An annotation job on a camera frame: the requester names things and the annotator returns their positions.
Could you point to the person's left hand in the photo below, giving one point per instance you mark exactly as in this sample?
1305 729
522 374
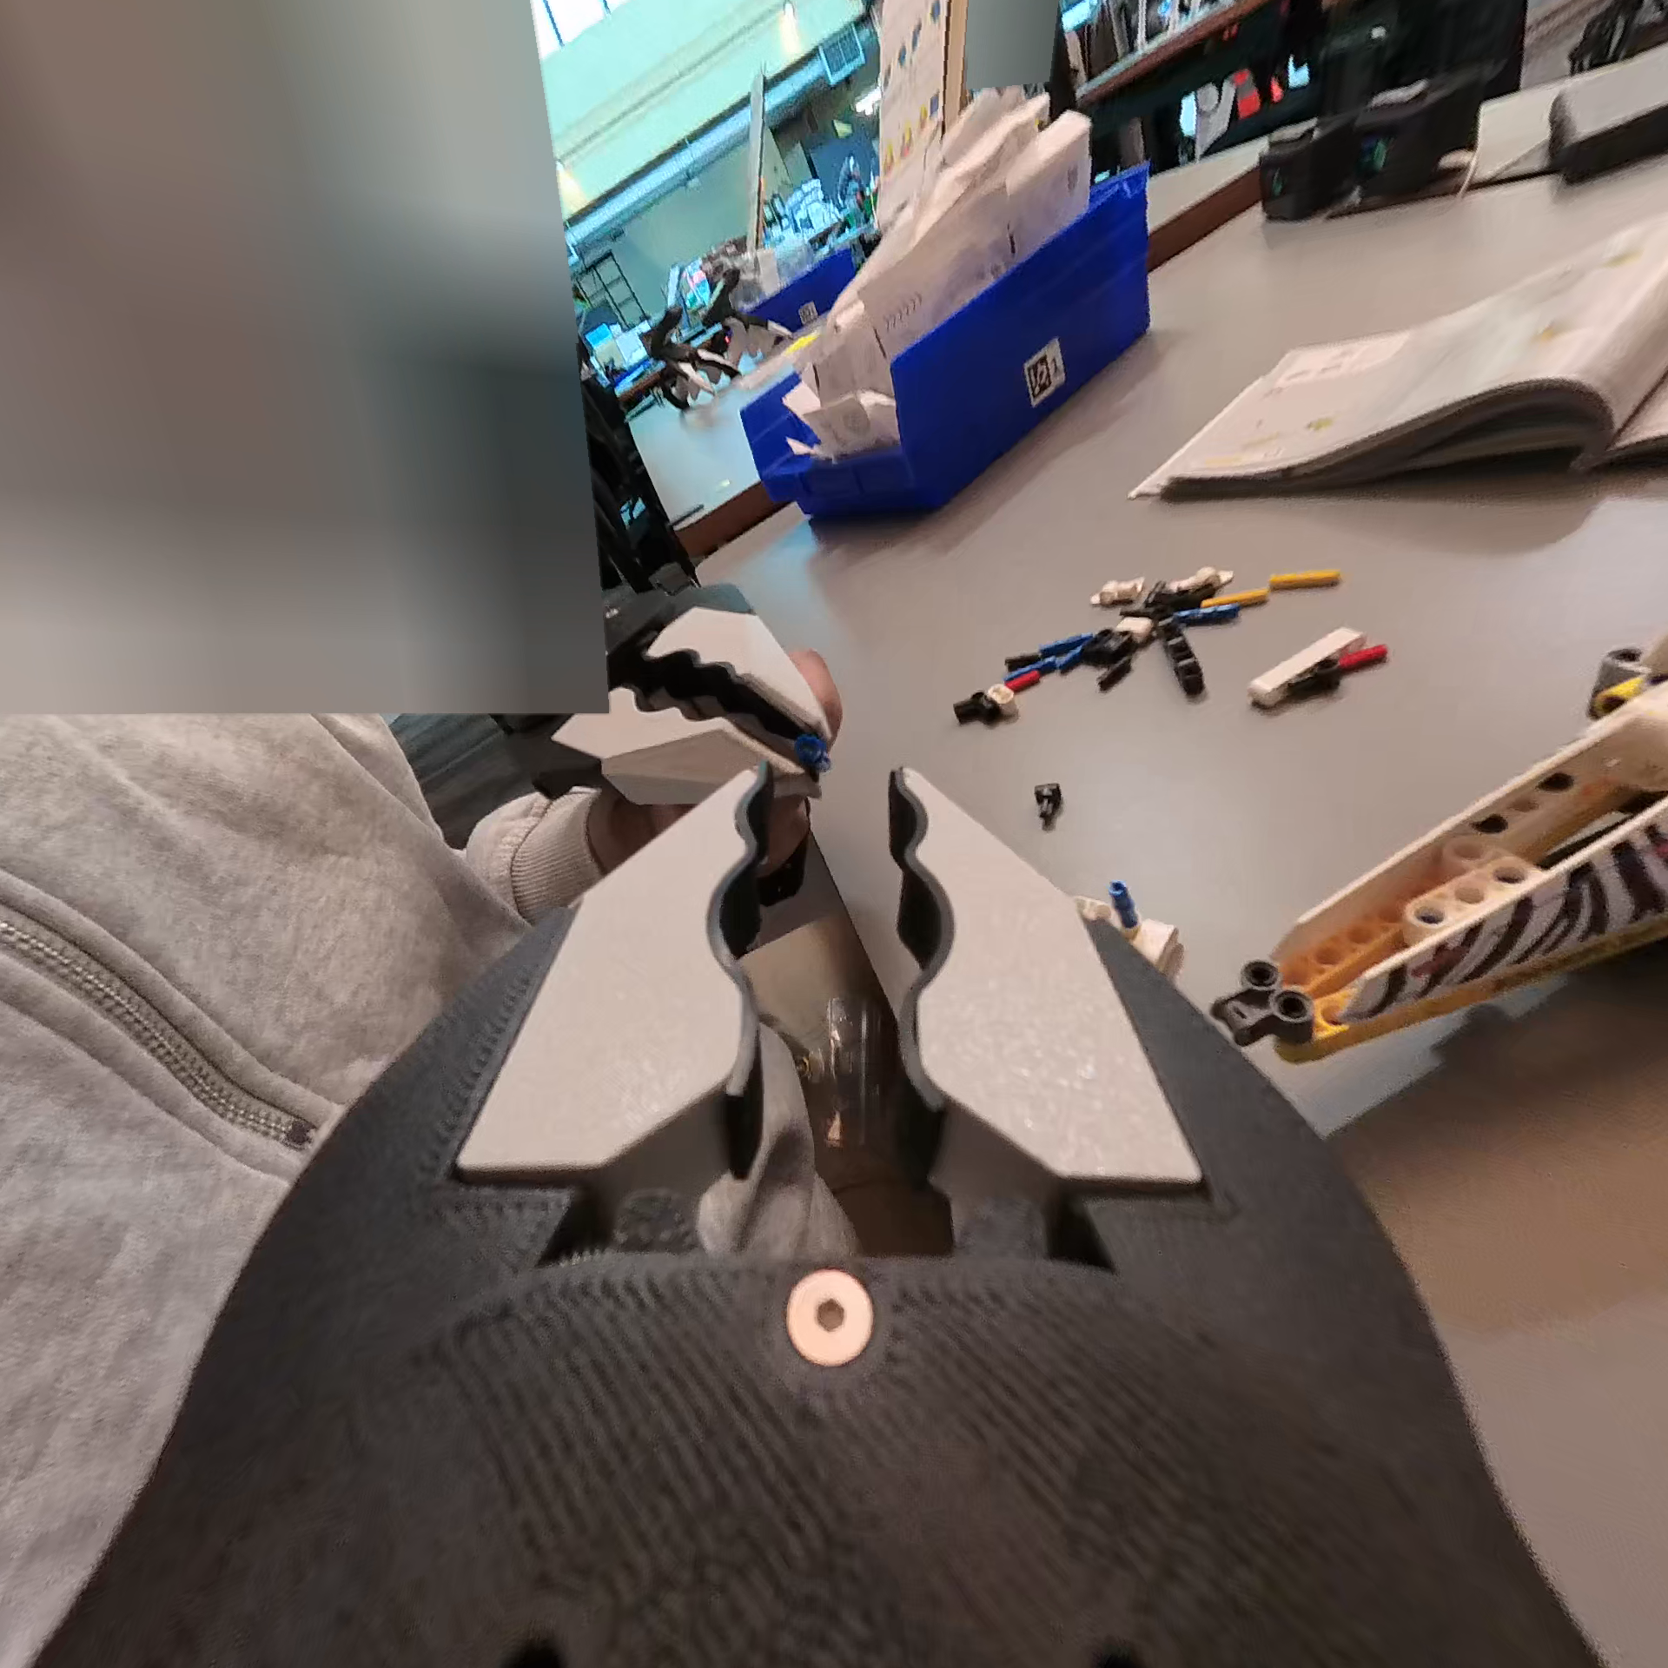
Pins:
626 840

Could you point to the dark grey case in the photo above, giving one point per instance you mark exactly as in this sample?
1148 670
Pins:
1609 124

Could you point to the blue plastic bin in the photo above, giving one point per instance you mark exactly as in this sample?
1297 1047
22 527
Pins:
991 378

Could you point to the yellow white striped lego model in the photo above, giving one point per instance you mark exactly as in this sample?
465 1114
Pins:
1497 900

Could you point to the black white tool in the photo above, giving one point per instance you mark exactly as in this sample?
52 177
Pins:
703 352

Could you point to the white lego beam red pin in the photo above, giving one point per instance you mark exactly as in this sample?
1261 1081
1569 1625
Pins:
1303 662

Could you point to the black chair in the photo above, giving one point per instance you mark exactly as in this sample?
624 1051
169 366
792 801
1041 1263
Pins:
626 483

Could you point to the pile of loose lego pieces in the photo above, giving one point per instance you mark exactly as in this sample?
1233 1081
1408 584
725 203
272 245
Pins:
1146 626

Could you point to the open instruction booklet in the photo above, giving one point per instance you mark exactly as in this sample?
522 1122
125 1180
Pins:
1434 378

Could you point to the small white yellow lego assembly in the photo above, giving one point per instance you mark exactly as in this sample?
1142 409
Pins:
1146 936

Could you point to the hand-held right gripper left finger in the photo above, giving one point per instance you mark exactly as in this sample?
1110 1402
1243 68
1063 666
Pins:
612 1029

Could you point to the person's left forearm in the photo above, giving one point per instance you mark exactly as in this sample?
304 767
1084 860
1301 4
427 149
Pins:
534 860

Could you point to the small blue bin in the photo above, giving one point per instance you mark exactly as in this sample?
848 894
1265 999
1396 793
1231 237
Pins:
808 294

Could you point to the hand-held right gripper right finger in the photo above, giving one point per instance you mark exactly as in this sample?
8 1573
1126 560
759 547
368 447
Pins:
1043 1043

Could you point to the white board with coloured dots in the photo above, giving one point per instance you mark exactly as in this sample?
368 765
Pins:
920 92

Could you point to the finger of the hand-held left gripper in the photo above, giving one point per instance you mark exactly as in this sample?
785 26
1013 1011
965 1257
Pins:
737 652
663 763

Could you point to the stack of white paper bags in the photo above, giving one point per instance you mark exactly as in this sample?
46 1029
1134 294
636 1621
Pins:
963 221

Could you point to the black electronic device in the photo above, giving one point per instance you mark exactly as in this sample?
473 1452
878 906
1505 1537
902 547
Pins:
1303 169
1420 130

